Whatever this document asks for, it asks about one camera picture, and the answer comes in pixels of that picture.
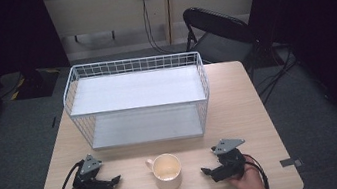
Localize black stand base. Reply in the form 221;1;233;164
10;64;63;102

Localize white wire shelf rack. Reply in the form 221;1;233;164
57;46;218;157

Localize black folding chair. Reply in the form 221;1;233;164
179;0;263;78

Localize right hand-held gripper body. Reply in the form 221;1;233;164
209;135;252;183

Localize black floor cables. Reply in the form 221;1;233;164
249;39;308;106

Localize cream ceramic cup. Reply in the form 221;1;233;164
144;151;186;189

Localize black wall socket cable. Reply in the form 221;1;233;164
139;0;182;59

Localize grey tape strip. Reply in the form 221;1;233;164
278;155;305;171

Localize person's right hand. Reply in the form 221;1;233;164
224;153;266;189

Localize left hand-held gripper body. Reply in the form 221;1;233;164
68;151;115;189

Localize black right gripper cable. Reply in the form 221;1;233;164
242;151;271;189

